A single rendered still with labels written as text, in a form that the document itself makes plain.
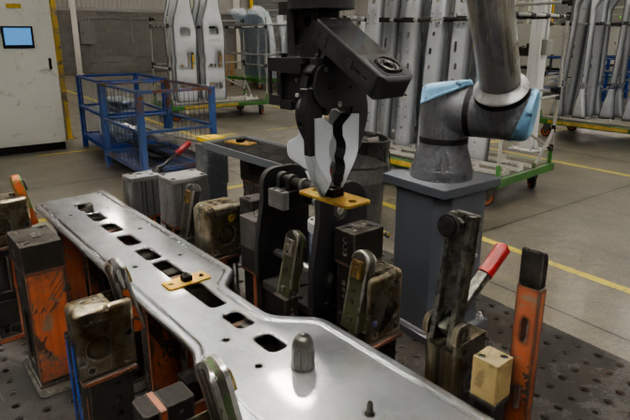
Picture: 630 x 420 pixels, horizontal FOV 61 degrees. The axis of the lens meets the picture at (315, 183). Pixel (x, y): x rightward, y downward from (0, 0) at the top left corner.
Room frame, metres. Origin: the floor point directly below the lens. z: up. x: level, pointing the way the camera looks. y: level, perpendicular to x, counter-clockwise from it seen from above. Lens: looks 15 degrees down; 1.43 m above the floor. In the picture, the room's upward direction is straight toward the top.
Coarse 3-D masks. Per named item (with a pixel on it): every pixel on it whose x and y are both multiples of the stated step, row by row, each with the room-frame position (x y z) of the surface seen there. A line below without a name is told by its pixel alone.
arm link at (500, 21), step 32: (480, 0) 1.03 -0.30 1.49; (512, 0) 1.04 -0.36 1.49; (480, 32) 1.07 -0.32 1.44; (512, 32) 1.07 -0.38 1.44; (480, 64) 1.12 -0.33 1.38; (512, 64) 1.10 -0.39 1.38; (480, 96) 1.16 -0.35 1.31; (512, 96) 1.13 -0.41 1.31; (480, 128) 1.19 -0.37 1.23; (512, 128) 1.15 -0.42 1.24
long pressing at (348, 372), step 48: (96, 192) 1.47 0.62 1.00; (96, 240) 1.10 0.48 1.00; (144, 240) 1.10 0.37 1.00; (144, 288) 0.87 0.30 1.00; (192, 336) 0.72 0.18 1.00; (240, 336) 0.71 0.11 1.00; (288, 336) 0.71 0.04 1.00; (336, 336) 0.71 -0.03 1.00; (240, 384) 0.60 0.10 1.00; (288, 384) 0.60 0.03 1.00; (336, 384) 0.60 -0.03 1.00; (384, 384) 0.60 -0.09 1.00; (432, 384) 0.59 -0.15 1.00
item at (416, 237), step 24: (408, 168) 1.36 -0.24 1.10; (408, 192) 1.25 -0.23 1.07; (432, 192) 1.17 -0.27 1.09; (456, 192) 1.17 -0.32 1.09; (480, 192) 1.24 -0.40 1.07; (408, 216) 1.25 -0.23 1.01; (432, 216) 1.19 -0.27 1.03; (408, 240) 1.24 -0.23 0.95; (432, 240) 1.18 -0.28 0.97; (480, 240) 1.24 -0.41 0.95; (408, 264) 1.24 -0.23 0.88; (432, 264) 1.18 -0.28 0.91; (408, 288) 1.24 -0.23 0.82; (432, 288) 1.18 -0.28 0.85; (408, 312) 1.23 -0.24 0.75; (480, 312) 1.26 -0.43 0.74
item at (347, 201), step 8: (304, 192) 0.60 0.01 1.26; (312, 192) 0.60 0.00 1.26; (328, 192) 0.58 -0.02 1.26; (336, 192) 0.57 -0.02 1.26; (344, 192) 0.60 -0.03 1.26; (320, 200) 0.57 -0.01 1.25; (328, 200) 0.57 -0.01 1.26; (336, 200) 0.57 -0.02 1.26; (344, 200) 0.57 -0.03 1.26; (352, 200) 0.57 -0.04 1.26; (360, 200) 0.57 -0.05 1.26; (368, 200) 0.57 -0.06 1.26; (344, 208) 0.54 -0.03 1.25
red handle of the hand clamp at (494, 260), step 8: (496, 248) 0.70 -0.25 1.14; (504, 248) 0.70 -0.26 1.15; (488, 256) 0.70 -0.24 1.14; (496, 256) 0.69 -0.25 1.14; (504, 256) 0.69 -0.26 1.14; (488, 264) 0.68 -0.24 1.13; (496, 264) 0.68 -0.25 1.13; (480, 272) 0.68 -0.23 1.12; (488, 272) 0.68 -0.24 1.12; (472, 280) 0.67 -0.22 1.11; (480, 280) 0.67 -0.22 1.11; (472, 288) 0.66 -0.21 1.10; (480, 288) 0.67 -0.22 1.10; (472, 296) 0.65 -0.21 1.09; (448, 312) 0.64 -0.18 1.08; (448, 320) 0.63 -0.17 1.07; (440, 328) 0.63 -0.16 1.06; (448, 328) 0.62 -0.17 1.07
